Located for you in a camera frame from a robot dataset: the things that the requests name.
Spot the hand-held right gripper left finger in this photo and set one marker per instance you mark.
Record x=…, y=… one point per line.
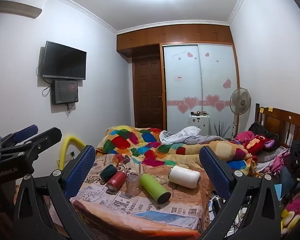
x=83, y=168

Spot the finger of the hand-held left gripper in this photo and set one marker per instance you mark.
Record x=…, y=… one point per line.
x=47, y=136
x=25, y=131

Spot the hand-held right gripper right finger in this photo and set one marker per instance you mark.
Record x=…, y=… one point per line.
x=213, y=170

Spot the dark green cup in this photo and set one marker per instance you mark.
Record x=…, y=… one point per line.
x=108, y=172

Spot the white cup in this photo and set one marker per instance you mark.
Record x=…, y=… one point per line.
x=184, y=176

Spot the red cup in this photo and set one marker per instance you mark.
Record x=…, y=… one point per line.
x=116, y=180

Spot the clear glass cup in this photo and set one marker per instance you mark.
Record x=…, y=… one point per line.
x=133, y=184

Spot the light green cup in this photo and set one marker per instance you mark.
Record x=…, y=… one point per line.
x=154, y=188

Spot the yellow foam tube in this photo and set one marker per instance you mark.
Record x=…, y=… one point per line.
x=65, y=145

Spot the black metal flask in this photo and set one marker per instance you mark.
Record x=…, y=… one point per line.
x=217, y=203

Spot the dry grass plant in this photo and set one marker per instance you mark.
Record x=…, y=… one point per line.
x=222, y=130

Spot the white small appliance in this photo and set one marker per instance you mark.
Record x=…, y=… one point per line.
x=199, y=125

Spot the grey crumpled cloth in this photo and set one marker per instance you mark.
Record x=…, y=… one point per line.
x=180, y=135

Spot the red plush toy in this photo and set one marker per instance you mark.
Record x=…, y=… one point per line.
x=258, y=142

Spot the colourful patchwork quilt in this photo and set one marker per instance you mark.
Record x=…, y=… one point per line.
x=130, y=142

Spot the pile of pink clothes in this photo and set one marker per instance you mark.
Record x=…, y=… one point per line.
x=270, y=163

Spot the black bag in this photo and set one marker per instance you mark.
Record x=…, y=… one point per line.
x=258, y=128

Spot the standing electric fan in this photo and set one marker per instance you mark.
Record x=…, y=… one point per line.
x=240, y=102

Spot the wooden bed headboard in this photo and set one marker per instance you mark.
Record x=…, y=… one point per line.
x=282, y=122

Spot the white sliding wardrobe with hearts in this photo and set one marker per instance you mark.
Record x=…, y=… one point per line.
x=197, y=80

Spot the yellow pink plush toy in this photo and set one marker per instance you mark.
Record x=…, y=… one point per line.
x=293, y=215

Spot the dark wooden door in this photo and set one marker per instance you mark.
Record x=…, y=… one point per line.
x=148, y=92

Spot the white air conditioner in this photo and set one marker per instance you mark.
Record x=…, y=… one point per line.
x=15, y=9

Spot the wooden overhead cabinets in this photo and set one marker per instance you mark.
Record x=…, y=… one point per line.
x=175, y=33

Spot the small black wall monitor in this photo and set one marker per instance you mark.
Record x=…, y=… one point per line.
x=65, y=92

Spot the black wall television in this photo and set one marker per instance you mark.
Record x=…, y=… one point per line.
x=64, y=60

